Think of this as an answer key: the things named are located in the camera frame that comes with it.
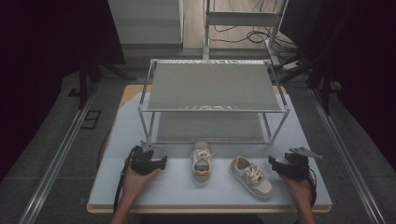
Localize black stand legs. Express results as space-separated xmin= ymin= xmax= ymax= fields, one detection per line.
xmin=68 ymin=59 xmax=138 ymax=110

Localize person's right hand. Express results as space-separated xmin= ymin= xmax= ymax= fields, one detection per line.
xmin=281 ymin=174 xmax=313 ymax=204

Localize metal floor rail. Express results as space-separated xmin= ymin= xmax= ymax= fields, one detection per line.
xmin=17 ymin=88 xmax=97 ymax=224
xmin=307 ymin=88 xmax=387 ymax=224

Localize metal two-tier shoe rack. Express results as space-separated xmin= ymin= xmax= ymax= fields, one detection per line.
xmin=137 ymin=58 xmax=290 ymax=146

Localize white and tan sneaker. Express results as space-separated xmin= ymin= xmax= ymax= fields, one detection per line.
xmin=191 ymin=141 xmax=215 ymax=187
xmin=229 ymin=155 xmax=276 ymax=200

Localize dark curtain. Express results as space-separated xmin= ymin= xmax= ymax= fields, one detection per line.
xmin=279 ymin=0 xmax=396 ymax=171
xmin=0 ymin=0 xmax=126 ymax=181

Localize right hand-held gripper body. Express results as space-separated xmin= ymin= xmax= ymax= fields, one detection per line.
xmin=277 ymin=147 xmax=324 ymax=182

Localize pale blue table cover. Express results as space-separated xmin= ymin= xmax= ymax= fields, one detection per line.
xmin=88 ymin=90 xmax=332 ymax=209

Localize black floor cables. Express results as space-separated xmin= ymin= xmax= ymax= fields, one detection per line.
xmin=208 ymin=0 xmax=300 ymax=63

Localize white power strip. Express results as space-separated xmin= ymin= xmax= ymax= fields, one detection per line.
xmin=281 ymin=59 xmax=304 ymax=71

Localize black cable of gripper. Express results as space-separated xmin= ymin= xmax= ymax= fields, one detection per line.
xmin=112 ymin=147 xmax=137 ymax=214
xmin=303 ymin=166 xmax=318 ymax=208

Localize black floor bracket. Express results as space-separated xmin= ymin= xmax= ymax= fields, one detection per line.
xmin=79 ymin=109 xmax=103 ymax=131

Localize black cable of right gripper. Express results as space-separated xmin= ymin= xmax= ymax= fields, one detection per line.
xmin=303 ymin=166 xmax=318 ymax=208

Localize person's left hand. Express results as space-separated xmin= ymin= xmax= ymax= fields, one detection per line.
xmin=121 ymin=167 xmax=162 ymax=202

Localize white cabinet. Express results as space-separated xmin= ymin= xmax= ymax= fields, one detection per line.
xmin=106 ymin=0 xmax=185 ymax=46

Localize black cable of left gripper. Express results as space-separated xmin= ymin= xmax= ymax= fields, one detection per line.
xmin=112 ymin=147 xmax=137 ymax=214

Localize white metal stand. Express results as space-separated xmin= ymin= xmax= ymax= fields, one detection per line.
xmin=202 ymin=0 xmax=289 ymax=61

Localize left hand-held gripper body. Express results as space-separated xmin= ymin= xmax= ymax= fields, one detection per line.
xmin=129 ymin=140 xmax=157 ymax=176

